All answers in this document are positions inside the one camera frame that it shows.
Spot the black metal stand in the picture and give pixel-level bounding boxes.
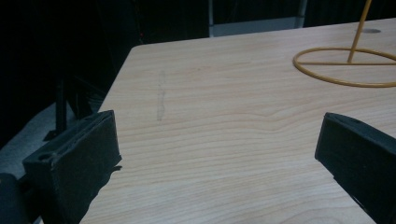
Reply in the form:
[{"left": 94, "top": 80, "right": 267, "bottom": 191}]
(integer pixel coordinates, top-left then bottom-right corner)
[{"left": 43, "top": 74, "right": 104, "bottom": 142}]

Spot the yellow wire stand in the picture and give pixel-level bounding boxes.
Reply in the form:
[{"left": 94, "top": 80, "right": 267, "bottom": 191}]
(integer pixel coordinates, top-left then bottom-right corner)
[{"left": 292, "top": 0, "right": 396, "bottom": 89}]

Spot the grey metal post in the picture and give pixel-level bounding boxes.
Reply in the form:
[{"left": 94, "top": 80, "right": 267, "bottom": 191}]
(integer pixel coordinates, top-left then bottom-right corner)
[{"left": 295, "top": 0, "right": 309, "bottom": 29}]

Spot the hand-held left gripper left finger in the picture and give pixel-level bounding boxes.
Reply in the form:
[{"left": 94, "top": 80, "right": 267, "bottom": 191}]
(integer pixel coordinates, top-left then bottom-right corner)
[{"left": 21, "top": 109, "right": 123, "bottom": 224}]

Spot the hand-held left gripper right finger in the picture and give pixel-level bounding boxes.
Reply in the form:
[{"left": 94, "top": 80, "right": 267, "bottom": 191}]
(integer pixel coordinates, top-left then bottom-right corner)
[{"left": 314, "top": 112, "right": 396, "bottom": 224}]

